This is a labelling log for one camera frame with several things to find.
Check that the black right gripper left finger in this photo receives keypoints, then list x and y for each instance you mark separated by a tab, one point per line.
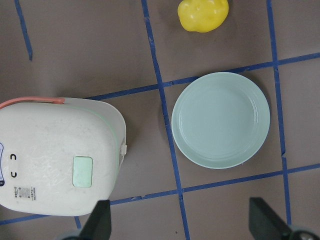
98	225

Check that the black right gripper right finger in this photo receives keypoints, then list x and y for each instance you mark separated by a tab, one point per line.
265	223

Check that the white rice cooker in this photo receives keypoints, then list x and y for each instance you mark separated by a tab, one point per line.
59	156

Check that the light green plate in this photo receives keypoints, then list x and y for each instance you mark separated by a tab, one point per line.
220	120

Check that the yellow toy pepper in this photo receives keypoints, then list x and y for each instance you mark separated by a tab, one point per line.
202	16

